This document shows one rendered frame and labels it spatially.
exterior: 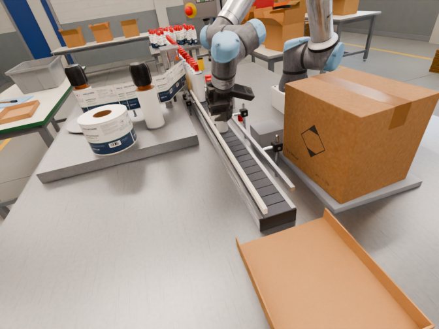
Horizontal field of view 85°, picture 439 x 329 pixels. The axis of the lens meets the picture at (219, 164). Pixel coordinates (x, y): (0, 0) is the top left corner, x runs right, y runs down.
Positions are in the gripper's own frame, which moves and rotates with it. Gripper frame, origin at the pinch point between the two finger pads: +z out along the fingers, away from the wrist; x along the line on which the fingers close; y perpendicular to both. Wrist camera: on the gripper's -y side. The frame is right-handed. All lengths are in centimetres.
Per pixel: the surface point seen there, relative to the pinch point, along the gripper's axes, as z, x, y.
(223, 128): 8.5, -1.4, 0.3
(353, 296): -21, 65, -6
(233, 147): 4.5, 10.7, 0.1
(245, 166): -2.5, 22.9, 0.5
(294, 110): -17.8, 15.2, -16.7
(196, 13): -6, -57, -4
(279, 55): 98, -129, -107
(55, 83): 110, -164, 121
